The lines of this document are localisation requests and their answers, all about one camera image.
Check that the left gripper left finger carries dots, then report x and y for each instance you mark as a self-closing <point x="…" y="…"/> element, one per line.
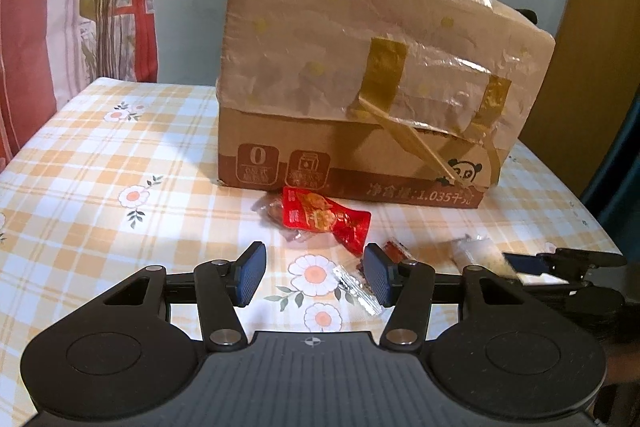
<point x="221" y="286"/>

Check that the checkered tablecloth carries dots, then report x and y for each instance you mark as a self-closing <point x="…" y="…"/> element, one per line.
<point x="125" y="175"/>

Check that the black exercise bike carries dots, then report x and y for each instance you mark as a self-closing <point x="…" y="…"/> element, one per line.
<point x="529" y="15"/>

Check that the small clear wrapper packet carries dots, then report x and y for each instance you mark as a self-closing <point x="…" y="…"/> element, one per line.
<point x="357" y="284"/>

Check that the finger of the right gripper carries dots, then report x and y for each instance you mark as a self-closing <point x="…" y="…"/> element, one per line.
<point x="564" y="261"/>
<point x="577" y="297"/>

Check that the cardboard box with paper liner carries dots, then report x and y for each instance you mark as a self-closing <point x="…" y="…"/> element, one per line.
<point x="410" y="101"/>

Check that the white clear snack packet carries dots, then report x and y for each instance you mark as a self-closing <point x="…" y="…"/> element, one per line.
<point x="482" y="251"/>

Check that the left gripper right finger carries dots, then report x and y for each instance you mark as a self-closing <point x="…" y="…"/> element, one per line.
<point x="407" y="287"/>

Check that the red snack packet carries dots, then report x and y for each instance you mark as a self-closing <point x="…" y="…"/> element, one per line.
<point x="299" y="214"/>

